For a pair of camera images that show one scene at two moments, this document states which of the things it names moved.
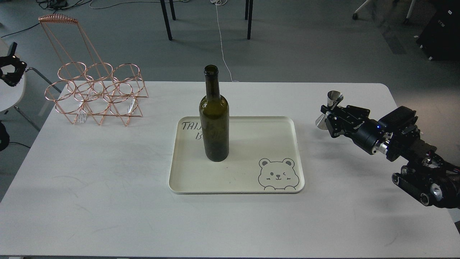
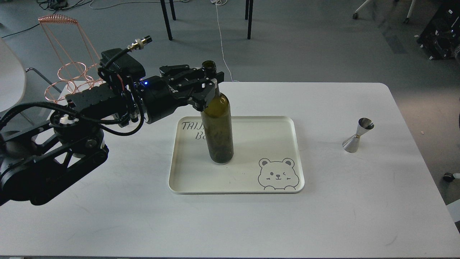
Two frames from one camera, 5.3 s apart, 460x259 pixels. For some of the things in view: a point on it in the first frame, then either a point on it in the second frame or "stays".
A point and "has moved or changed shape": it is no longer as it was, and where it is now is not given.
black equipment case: x=440 y=39 stays
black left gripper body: x=13 y=68 -> x=161 y=95
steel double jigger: x=333 y=97 has moved or changed shape
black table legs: x=172 y=8 stays
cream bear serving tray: x=265 y=157 stays
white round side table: x=11 y=96 stays
